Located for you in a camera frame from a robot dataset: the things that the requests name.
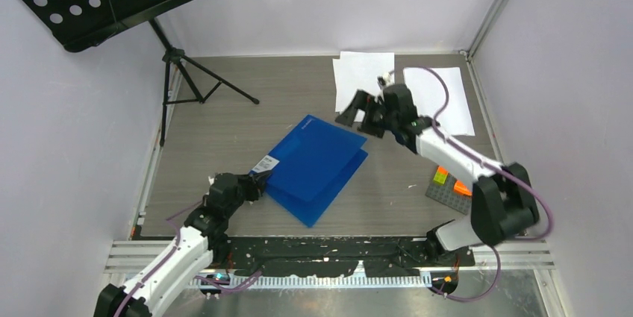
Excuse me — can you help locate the left white paper stack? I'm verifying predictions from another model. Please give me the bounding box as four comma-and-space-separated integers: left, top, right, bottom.
332, 51, 395, 113

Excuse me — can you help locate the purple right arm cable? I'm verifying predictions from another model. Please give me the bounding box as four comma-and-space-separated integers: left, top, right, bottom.
387, 65, 555, 303

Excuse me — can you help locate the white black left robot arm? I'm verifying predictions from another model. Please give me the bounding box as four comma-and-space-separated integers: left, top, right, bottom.
94, 170, 272, 316

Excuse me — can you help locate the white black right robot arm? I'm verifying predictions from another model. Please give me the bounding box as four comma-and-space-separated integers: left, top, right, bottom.
335, 84, 540, 266

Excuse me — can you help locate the grey lego baseplate with bricks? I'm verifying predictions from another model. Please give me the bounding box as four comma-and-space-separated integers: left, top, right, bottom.
425, 166, 472, 215

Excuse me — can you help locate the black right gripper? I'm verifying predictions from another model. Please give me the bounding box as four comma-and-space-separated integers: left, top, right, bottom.
335, 91, 397, 141

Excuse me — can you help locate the orange plastic toy piece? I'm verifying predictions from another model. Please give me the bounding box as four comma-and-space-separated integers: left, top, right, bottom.
453, 181, 472, 198

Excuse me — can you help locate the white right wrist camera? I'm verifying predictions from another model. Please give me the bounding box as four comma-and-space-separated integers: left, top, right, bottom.
378, 72, 394, 87

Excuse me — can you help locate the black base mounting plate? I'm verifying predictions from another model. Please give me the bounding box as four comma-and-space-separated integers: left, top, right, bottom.
209, 236, 475, 277

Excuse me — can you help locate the aluminium rail frame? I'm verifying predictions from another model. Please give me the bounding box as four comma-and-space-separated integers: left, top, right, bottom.
104, 235, 555, 291

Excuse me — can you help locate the blue clip file folder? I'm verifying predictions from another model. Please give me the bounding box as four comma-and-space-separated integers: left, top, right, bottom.
251, 115, 368, 227

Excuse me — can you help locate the right white paper sheet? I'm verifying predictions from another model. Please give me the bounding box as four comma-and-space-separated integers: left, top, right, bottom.
403, 67, 475, 136

